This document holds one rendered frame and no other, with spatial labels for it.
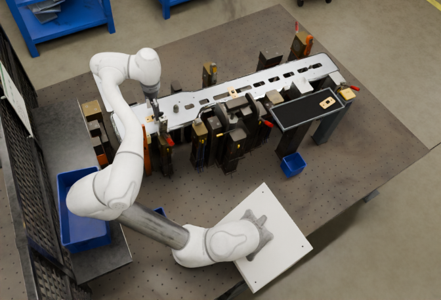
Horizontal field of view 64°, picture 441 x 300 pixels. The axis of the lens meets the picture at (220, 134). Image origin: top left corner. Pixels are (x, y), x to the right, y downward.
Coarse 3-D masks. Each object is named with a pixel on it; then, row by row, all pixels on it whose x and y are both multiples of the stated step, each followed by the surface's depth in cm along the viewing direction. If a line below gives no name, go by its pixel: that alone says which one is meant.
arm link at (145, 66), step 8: (144, 48) 148; (136, 56) 146; (144, 56) 145; (152, 56) 146; (128, 64) 148; (136, 64) 148; (144, 64) 146; (152, 64) 147; (160, 64) 153; (128, 72) 149; (136, 72) 149; (144, 72) 149; (152, 72) 149; (160, 72) 154; (144, 80) 153; (152, 80) 153
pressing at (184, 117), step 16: (288, 64) 215; (304, 64) 217; (240, 80) 205; (256, 80) 206; (288, 80) 209; (176, 96) 194; (192, 96) 195; (208, 96) 196; (256, 96) 199; (112, 112) 185; (144, 112) 186; (192, 112) 189; (176, 128) 183
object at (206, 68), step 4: (204, 64) 202; (208, 64) 203; (204, 68) 203; (208, 68) 201; (204, 72) 205; (208, 72) 200; (204, 76) 206; (208, 76) 201; (204, 80) 209; (208, 80) 203; (204, 84) 214; (208, 84) 206; (212, 84) 207; (208, 100) 220
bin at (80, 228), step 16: (64, 176) 149; (80, 176) 153; (64, 192) 152; (64, 208) 146; (64, 224) 141; (80, 224) 149; (96, 224) 150; (64, 240) 136; (80, 240) 133; (96, 240) 138
